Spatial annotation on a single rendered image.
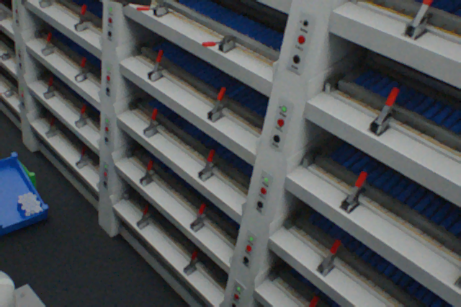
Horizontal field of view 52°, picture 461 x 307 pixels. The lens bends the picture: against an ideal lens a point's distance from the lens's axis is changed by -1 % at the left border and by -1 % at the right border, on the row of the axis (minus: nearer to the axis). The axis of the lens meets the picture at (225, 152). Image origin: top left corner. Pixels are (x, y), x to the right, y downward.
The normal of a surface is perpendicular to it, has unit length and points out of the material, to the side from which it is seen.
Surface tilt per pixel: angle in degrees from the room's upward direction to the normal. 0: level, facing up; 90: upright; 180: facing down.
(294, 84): 90
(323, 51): 90
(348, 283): 16
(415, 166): 106
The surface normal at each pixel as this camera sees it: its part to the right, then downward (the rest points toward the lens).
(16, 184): 0.37, -0.62
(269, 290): -0.04, -0.73
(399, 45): -0.73, 0.49
